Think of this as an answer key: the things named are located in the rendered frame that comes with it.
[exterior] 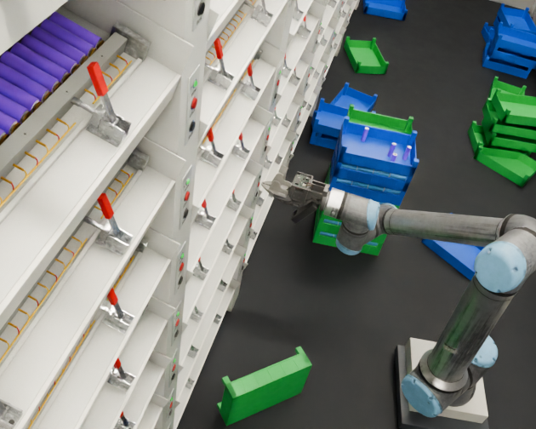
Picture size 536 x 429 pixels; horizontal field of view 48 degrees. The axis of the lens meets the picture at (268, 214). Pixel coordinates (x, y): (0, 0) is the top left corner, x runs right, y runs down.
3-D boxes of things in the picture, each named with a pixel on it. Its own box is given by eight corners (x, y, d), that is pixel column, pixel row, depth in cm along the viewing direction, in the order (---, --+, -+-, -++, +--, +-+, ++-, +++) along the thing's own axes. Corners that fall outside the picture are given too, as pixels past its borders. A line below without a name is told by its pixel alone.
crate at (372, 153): (410, 145, 248) (417, 130, 242) (412, 177, 234) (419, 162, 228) (339, 130, 248) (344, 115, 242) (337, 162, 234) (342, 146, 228)
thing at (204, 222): (259, 136, 173) (279, 102, 163) (179, 294, 131) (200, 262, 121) (197, 100, 171) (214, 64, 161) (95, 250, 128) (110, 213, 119)
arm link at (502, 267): (460, 400, 198) (562, 249, 146) (427, 430, 189) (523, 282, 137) (425, 367, 206) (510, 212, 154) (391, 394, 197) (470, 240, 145)
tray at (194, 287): (250, 185, 187) (269, 156, 177) (175, 342, 145) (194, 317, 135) (193, 151, 184) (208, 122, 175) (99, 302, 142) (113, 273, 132)
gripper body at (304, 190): (295, 169, 189) (332, 181, 188) (290, 189, 195) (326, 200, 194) (289, 185, 184) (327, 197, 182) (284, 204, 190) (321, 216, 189)
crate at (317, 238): (378, 224, 282) (383, 212, 277) (378, 255, 268) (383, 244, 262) (316, 211, 282) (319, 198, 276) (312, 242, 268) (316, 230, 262)
